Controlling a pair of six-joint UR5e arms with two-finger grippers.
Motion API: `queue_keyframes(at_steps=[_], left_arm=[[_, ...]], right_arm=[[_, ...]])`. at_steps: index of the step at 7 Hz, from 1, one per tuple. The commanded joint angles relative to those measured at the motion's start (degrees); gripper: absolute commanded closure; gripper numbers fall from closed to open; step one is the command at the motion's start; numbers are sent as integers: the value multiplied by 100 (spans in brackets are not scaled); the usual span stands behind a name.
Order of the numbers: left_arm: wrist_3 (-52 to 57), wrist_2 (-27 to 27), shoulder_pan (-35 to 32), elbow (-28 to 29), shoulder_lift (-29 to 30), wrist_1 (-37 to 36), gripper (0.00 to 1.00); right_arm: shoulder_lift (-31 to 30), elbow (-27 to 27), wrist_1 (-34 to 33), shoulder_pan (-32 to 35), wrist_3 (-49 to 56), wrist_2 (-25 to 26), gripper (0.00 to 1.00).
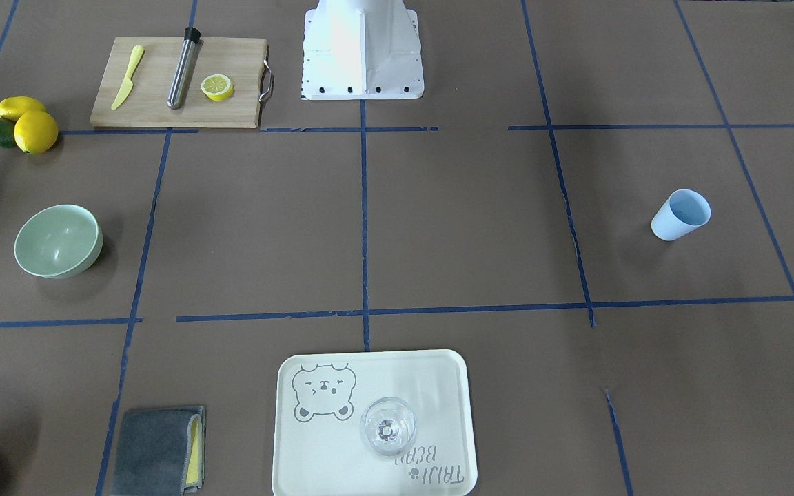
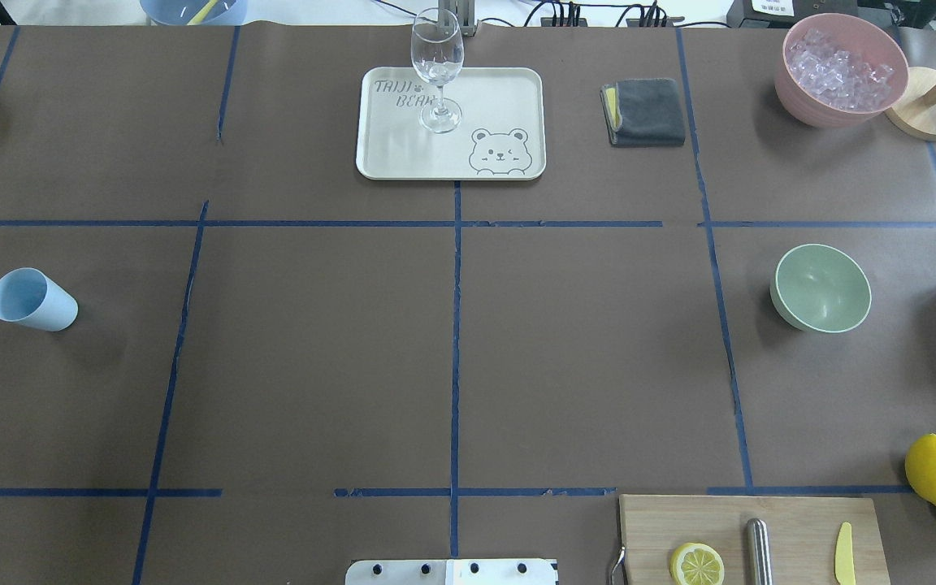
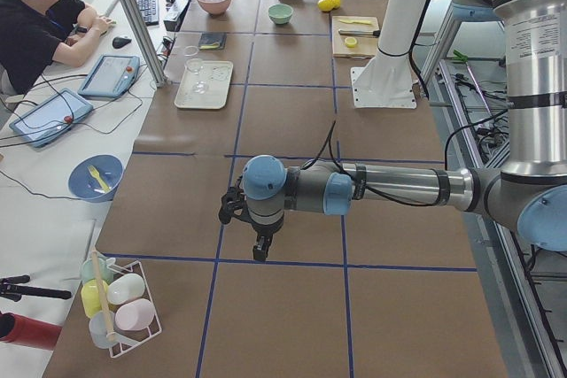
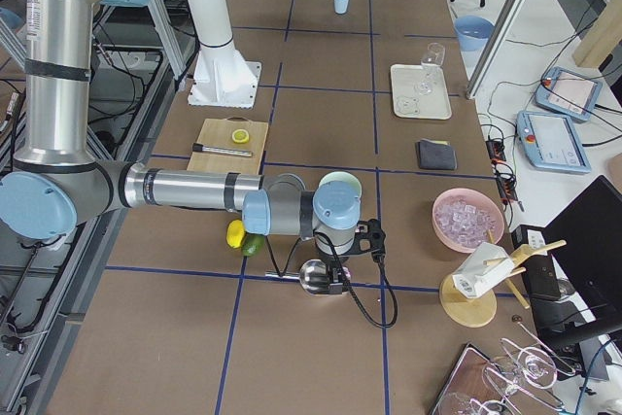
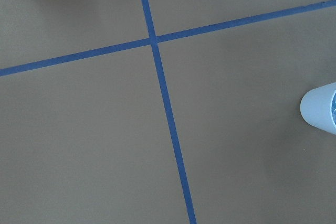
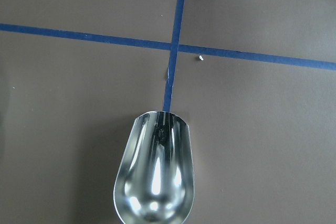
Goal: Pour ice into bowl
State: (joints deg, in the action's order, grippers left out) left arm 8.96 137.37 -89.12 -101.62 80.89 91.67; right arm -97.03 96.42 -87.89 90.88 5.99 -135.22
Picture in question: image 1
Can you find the light blue cup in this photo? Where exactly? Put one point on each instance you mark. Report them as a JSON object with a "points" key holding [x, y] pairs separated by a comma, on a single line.
{"points": [[684, 210]]}

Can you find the green bowl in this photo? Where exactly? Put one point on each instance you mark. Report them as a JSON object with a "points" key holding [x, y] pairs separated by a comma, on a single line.
{"points": [[59, 242]]}

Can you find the cream bear tray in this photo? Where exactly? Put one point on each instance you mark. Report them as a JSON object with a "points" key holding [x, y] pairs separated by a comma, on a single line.
{"points": [[318, 447]]}

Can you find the clear wine glass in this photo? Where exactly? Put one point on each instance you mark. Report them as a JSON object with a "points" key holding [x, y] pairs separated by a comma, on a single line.
{"points": [[389, 426]]}

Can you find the half lemon slice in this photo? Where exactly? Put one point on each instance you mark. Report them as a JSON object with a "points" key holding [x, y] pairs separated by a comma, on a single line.
{"points": [[217, 87]]}

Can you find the wooden cutting board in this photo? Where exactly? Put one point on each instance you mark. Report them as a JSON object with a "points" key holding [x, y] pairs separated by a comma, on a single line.
{"points": [[241, 59]]}

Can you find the steel muddler black tip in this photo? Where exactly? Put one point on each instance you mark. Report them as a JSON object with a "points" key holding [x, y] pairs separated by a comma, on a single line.
{"points": [[187, 59]]}

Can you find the yellow plastic knife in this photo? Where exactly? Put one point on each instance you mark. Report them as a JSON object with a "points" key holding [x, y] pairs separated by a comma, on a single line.
{"points": [[127, 83]]}

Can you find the yellow lemon front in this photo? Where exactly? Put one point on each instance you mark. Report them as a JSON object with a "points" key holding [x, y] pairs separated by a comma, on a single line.
{"points": [[36, 132]]}

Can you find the yellow lemon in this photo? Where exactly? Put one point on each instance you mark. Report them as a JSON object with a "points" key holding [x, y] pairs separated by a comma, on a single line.
{"points": [[12, 108], [36, 132]]}

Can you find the yellow lemon back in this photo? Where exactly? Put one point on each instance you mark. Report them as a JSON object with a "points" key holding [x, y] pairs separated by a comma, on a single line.
{"points": [[12, 108]]}

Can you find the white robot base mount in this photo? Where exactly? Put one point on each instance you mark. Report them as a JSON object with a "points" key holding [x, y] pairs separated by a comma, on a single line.
{"points": [[361, 50]]}

